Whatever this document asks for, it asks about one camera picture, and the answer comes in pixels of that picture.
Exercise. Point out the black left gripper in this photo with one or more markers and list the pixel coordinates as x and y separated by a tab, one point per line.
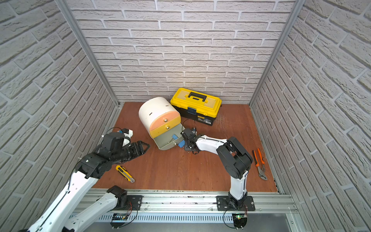
133	148

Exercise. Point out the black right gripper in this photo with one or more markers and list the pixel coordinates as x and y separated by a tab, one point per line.
186	147

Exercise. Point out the blue binder clip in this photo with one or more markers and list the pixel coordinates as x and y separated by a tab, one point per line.
175	137
181	144

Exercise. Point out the grey bottom drawer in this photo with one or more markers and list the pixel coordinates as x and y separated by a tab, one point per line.
165	141

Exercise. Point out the yellow drawer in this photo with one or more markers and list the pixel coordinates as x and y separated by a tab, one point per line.
157	129

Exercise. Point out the orange top drawer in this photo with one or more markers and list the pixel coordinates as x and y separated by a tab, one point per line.
164	118

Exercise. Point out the round white drawer cabinet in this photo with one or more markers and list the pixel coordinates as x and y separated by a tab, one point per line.
153	108

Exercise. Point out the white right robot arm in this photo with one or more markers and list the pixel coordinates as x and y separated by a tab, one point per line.
234	157

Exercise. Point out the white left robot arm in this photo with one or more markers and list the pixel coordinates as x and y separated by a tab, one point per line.
86	173

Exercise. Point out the yellow utility knife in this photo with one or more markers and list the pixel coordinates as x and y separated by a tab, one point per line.
123	171

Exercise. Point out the yellow black toolbox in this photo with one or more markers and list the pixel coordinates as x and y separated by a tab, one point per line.
196	106

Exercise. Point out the left circuit board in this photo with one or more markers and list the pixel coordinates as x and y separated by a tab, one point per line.
119	220

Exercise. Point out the circuit board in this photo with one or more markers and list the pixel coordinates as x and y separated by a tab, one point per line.
119	220
239	220

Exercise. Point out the right circuit board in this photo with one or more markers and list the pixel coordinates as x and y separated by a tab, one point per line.
239	220

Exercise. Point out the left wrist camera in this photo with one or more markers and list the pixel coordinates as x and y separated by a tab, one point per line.
115	141

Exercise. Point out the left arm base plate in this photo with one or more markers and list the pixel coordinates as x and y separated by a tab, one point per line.
128	201

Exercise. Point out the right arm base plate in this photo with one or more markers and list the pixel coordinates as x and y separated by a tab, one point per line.
228	203

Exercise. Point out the orange handled pliers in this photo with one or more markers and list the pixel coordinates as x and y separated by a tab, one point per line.
259	163

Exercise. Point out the aluminium rail frame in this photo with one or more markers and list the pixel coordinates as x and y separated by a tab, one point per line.
199	207

